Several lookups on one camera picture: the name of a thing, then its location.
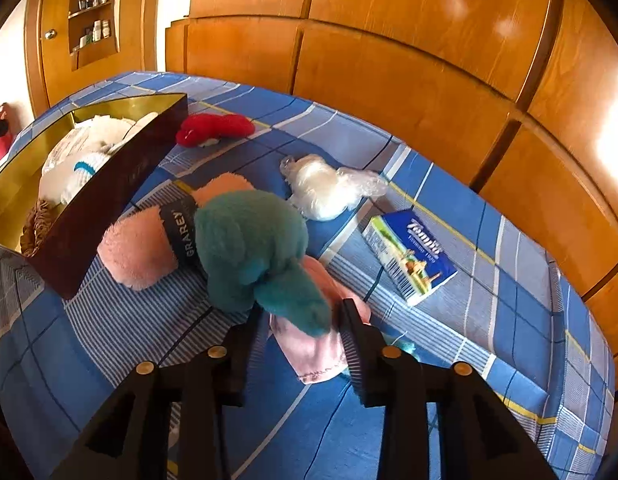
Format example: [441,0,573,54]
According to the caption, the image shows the plastic bag of cotton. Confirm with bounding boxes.
[280,154,390,222]

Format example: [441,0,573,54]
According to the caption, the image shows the white gauze packet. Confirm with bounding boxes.
[42,125,102,173]

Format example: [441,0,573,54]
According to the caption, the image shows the white sock blue stripes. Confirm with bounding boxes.
[38,152,112,206]

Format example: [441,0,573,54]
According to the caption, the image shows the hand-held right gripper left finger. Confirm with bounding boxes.
[49,310,264,480]

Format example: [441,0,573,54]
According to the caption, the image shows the wooden door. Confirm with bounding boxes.
[23,0,160,118]

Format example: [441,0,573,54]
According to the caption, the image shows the red plush toy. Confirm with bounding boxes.
[175,113,256,148]

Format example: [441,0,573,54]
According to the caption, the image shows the blue plaid bed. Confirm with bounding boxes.
[0,71,617,480]

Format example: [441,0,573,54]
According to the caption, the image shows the pink cloth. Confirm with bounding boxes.
[269,255,372,385]

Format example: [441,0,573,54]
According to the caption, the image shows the brown chenille cloth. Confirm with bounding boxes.
[20,199,57,258]

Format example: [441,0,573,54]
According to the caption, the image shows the blue tissue packet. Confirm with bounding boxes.
[361,210,459,307]

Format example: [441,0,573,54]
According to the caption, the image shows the blue plush toy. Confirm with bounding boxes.
[194,190,417,361]

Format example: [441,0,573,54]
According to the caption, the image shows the gold tin box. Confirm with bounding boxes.
[0,92,189,301]

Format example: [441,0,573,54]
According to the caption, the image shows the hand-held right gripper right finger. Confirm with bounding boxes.
[338,298,557,480]

